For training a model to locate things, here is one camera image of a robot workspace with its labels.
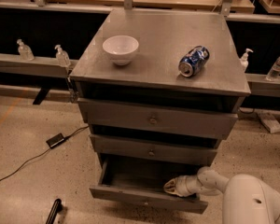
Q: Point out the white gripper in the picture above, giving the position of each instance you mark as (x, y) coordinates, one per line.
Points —
(186, 186)

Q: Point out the grey bottom drawer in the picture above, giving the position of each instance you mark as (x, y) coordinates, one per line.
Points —
(141, 181)

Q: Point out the grey drawer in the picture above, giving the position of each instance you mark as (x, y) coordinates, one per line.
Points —
(141, 181)
(152, 150)
(156, 118)

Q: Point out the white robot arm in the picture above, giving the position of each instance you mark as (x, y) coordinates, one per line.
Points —
(246, 199)

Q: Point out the grey middle drawer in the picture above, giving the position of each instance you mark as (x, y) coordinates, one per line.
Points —
(152, 150)

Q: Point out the grey top drawer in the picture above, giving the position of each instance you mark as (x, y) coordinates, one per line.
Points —
(156, 118)

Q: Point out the grey wooden drawer cabinet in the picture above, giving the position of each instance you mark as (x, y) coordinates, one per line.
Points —
(153, 78)

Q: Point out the grey block on floor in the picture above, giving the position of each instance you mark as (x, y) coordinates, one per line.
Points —
(269, 122)

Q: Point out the crushed blue soda can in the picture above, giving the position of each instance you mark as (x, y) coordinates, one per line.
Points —
(192, 63)

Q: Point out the black power adapter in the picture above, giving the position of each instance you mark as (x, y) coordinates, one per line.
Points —
(55, 141)

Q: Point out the white pump bottle right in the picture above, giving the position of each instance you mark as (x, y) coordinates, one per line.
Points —
(244, 58)

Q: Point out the white ceramic bowl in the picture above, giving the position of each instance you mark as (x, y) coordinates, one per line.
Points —
(121, 49)

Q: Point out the clear plastic bottle right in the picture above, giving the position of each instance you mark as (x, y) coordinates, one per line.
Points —
(274, 71)

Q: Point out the clear pump bottle near cabinet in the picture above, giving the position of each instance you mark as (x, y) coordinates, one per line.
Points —
(62, 57)

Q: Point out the clear pump bottle far left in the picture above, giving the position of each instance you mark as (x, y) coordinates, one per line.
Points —
(25, 51)

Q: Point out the black cylindrical handle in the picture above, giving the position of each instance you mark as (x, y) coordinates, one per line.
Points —
(55, 209)

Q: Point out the grey metal shelf rail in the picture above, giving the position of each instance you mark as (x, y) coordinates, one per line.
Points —
(39, 66)

